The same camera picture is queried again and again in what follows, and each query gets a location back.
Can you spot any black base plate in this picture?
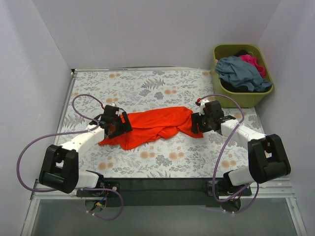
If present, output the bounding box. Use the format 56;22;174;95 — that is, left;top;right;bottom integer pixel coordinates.
76;181;121;198
201;180;252;197

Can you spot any olive green plastic bin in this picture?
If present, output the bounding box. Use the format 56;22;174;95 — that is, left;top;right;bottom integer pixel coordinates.
212;44;274;108

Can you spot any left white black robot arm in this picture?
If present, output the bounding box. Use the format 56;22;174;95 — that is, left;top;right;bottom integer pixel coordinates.
39;105;132;197

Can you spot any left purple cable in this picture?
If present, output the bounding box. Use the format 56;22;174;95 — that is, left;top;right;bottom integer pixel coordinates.
16;94;124;221

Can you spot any orange t-shirt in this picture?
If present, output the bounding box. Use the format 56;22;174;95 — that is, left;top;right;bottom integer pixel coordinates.
98;106;203;150

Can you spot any grey-blue t-shirt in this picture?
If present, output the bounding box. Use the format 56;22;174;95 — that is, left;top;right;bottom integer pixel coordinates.
215;56;272;92

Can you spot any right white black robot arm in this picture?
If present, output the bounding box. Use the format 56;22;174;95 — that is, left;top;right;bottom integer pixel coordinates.
191;99;291;196

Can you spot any aluminium frame rail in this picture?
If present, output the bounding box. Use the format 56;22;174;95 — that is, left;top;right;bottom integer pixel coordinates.
22;178;307;236

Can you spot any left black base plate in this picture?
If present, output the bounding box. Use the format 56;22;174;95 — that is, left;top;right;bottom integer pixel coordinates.
76;181;121;198

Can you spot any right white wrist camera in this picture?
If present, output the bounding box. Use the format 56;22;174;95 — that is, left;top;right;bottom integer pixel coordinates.
195;98;209;116

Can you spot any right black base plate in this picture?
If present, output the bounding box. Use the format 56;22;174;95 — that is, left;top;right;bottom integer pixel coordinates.
201;180;252;197

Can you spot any pink t-shirt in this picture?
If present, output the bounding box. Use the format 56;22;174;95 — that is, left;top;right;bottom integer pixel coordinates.
239;54;266;78

